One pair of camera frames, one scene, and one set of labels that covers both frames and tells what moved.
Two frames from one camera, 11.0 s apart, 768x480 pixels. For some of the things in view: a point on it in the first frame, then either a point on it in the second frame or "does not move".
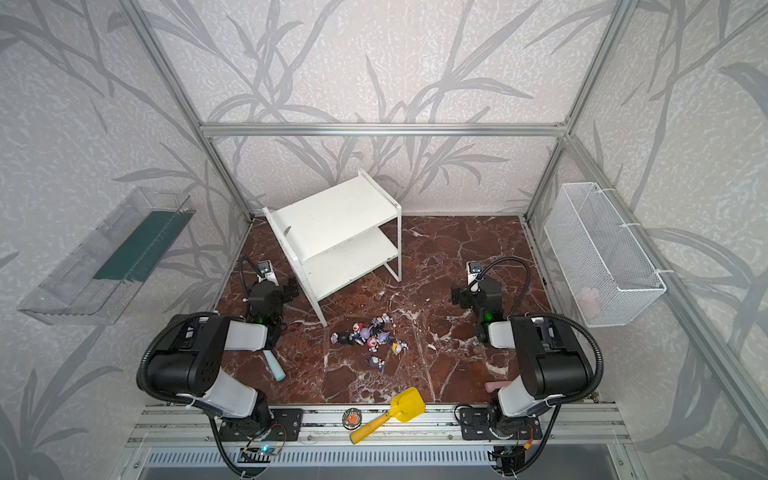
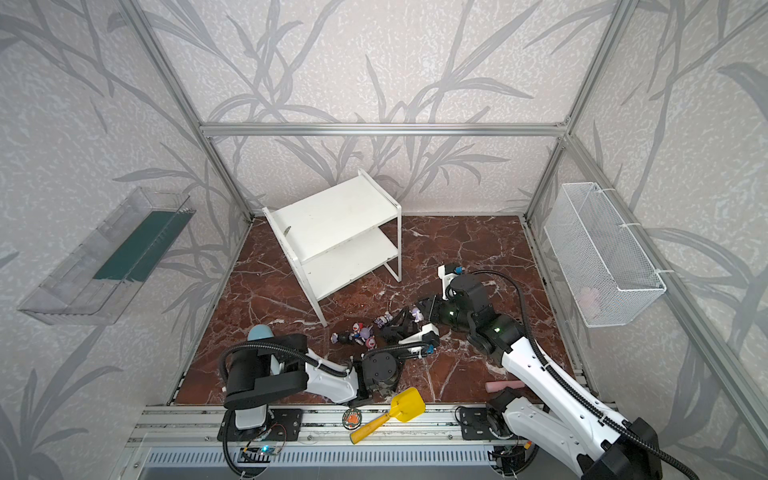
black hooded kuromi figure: [343, 338] does not move
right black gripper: [477, 296] → [430, 309]
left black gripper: [264, 294] → [405, 332]
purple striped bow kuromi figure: [373, 344] → [417, 314]
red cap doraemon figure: [358, 339] does not move
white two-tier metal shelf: [339, 232] does not move
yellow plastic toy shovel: [405, 405] does not move
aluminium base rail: [580, 425] does not move
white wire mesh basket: [607, 269] does not move
